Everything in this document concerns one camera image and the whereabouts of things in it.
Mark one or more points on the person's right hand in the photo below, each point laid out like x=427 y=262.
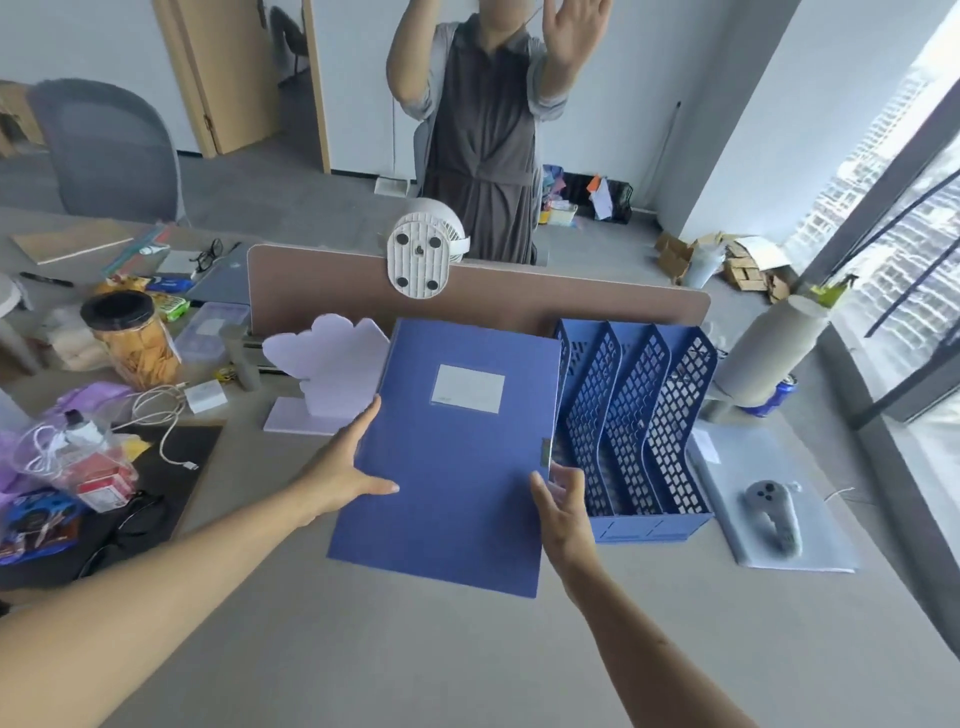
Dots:
x=568 y=529

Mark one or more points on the person's left hand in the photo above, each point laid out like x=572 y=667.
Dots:
x=330 y=476

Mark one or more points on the person's left thumb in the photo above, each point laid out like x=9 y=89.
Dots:
x=375 y=487

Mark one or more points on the person's right thumb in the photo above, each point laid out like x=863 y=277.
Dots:
x=541 y=495

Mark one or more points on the blue file folder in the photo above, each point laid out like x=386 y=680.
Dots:
x=450 y=465

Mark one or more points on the person's right forearm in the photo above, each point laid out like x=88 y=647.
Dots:
x=645 y=660

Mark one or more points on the person's left forearm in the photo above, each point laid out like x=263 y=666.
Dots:
x=150 y=607

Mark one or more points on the blue plastic file rack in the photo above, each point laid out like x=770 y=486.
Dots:
x=637 y=420

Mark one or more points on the lilac cloud-shaped stand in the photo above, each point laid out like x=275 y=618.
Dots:
x=326 y=367

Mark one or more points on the grey paper pad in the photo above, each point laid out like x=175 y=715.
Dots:
x=720 y=480

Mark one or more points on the white charger block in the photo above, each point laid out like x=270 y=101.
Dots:
x=205 y=397

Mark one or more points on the black desk mat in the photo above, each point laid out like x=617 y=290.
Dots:
x=176 y=480

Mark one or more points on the brown desk divider panel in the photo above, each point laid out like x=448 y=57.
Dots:
x=525 y=296

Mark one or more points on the clear lilac plastic box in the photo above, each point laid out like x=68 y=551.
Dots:
x=210 y=334

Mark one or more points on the grey handheld controller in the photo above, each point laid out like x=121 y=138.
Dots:
x=772 y=514

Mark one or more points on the white clip-on fan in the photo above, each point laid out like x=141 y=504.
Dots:
x=421 y=251

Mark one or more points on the grey laptop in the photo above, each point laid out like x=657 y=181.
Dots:
x=225 y=281

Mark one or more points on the blue drink can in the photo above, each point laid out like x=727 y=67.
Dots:
x=780 y=401

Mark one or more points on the red white small box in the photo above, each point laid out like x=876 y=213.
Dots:
x=105 y=491

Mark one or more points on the grey cardboard roll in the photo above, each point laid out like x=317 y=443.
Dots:
x=772 y=349

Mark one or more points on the green yellow snack packet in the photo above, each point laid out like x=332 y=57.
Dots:
x=169 y=306

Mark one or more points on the clear snack jar black lid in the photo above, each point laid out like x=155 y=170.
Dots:
x=135 y=341

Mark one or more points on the clear plastic bag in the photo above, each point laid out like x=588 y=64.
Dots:
x=82 y=469

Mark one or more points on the white bottle black cap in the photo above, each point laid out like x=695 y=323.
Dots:
x=82 y=431

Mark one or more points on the white notebook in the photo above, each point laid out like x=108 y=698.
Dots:
x=178 y=262

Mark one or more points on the purple cloth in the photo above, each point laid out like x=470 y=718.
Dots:
x=90 y=397

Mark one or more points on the black floor basket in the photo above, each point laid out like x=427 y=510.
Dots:
x=611 y=199

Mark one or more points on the pile of cardboard boxes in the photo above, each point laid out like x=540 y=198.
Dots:
x=742 y=266

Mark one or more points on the teal flat folder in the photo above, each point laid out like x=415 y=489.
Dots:
x=139 y=249

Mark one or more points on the blue snack packet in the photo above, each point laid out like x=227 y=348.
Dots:
x=37 y=529

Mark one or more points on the thin broom stick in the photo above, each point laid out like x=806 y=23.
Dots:
x=670 y=157

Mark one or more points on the black pen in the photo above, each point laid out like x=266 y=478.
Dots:
x=45 y=279

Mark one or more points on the grey office chair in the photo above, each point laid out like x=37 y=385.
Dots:
x=109 y=150

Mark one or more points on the wooden door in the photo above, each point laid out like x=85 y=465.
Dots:
x=225 y=75

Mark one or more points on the black thin-frame eyeglasses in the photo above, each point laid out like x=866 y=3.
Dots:
x=139 y=517

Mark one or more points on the dark window frame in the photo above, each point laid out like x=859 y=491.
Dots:
x=892 y=202

